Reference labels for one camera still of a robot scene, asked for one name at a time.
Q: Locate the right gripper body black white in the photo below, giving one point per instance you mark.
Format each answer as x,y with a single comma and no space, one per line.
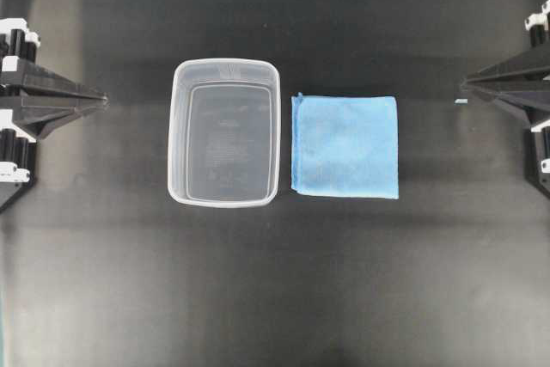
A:
538,26

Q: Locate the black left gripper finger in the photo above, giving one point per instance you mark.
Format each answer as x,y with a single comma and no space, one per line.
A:
36,117
21,73

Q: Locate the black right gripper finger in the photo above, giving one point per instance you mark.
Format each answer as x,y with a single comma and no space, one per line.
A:
515,100
528,68

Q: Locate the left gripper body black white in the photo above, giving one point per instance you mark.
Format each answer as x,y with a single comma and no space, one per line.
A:
18,147

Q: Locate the blue folded towel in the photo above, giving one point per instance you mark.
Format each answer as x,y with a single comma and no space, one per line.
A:
345,147

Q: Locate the clear plastic container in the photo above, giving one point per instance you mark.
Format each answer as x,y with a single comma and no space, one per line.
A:
224,133

